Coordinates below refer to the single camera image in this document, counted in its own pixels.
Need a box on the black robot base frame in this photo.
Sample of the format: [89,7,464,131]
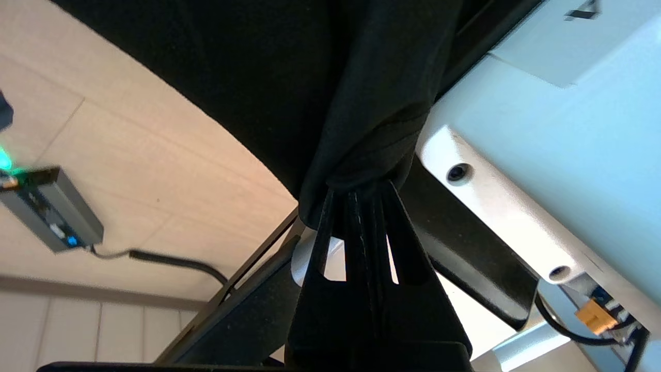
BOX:
[155,155,540,372]

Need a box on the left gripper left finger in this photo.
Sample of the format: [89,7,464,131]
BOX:
[285,187,380,372]

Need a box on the black connector wire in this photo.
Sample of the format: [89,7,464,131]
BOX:
[534,292,649,347]

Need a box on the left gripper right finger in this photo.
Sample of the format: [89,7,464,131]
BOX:
[368,181,474,372]

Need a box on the grey metal power box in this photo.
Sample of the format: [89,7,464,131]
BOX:
[0,165,105,254]

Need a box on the orange plug connector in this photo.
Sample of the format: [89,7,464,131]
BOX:
[575,300,619,335]

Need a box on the white robot body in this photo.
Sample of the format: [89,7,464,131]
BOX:
[416,0,661,372]

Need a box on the black power cord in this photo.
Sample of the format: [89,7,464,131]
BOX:
[90,245,230,287]

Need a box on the black printed t-shirt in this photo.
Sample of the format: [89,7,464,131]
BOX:
[49,0,465,228]

